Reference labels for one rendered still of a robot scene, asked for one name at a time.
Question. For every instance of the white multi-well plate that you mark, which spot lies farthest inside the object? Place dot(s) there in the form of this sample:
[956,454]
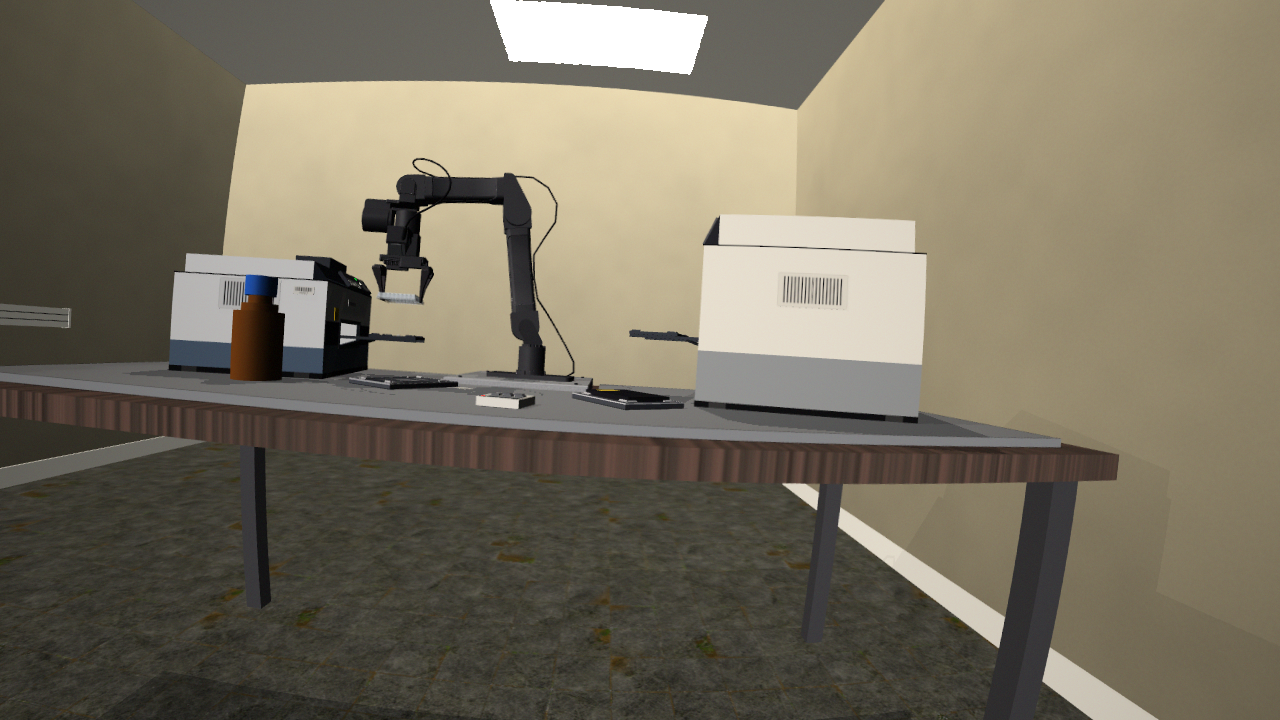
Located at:
[405,298]

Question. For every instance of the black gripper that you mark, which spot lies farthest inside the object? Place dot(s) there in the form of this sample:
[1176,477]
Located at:
[401,262]

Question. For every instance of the brown bottle with blue cap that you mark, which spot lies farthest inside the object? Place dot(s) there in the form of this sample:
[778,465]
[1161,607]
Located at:
[258,333]

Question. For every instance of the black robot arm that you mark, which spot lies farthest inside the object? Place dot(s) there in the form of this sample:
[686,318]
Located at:
[377,216]

